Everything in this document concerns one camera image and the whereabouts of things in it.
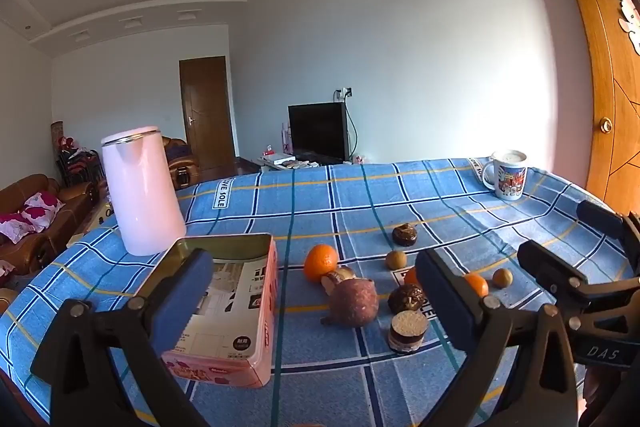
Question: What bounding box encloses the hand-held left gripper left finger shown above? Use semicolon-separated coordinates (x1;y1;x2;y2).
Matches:
30;248;215;427

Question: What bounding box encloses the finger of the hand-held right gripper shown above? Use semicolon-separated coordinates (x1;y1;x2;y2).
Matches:
517;239;640;308
576;201;640;275

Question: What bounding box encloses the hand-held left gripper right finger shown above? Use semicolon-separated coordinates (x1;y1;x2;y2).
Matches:
415;248;581;427

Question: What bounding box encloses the pink tin box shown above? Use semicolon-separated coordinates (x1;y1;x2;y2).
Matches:
135;233;279;389

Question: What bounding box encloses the large orange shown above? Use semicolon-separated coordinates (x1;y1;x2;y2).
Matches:
304;244;339;284

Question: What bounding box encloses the dark chocolate cake near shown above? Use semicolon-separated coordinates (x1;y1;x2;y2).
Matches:
388;283;426;314

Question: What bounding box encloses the dark chocolate cake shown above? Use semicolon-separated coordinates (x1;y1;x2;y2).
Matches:
388;283;426;314
391;223;419;248

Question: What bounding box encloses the dark chocolate cake far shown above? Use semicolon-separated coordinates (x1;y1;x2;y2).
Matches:
391;223;419;248

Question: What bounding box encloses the large brown round fruit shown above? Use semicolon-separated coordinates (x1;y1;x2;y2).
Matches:
320;278;379;328

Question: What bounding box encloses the white cartoon print mug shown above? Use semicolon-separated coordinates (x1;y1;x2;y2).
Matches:
481;150;530;200

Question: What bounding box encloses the pink electric kettle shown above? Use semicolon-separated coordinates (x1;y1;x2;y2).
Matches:
101;126;187;257

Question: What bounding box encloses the cardboard box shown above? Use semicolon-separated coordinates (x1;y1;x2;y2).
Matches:
67;199;118;249

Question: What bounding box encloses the blue plaid tablecloth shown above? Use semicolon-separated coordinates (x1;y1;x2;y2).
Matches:
0;157;640;427

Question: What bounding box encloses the brown leather armchair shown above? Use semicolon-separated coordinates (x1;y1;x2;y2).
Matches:
162;137;201;190

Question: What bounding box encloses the brown leather sofa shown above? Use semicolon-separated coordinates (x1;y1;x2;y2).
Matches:
0;173;101;275

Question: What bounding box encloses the light wooden door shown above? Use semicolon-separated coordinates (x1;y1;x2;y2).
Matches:
545;0;640;228

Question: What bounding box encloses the floral print cushion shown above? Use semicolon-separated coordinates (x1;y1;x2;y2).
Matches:
0;192;66;244

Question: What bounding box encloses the low television table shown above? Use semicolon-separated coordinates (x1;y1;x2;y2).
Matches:
252;151;327;172

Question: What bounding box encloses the black metal rack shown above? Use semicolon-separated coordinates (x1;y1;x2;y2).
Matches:
55;134;104;186

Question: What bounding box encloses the dark brown room door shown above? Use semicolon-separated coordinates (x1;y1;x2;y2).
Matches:
179;56;236;172

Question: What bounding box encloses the pink white door sticker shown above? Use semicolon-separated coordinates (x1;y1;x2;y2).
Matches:
616;0;640;55

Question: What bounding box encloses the black television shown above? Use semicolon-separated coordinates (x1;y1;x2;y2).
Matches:
288;102;349;162

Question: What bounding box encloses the black power cable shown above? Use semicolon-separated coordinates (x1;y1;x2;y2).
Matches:
344;89;361;164

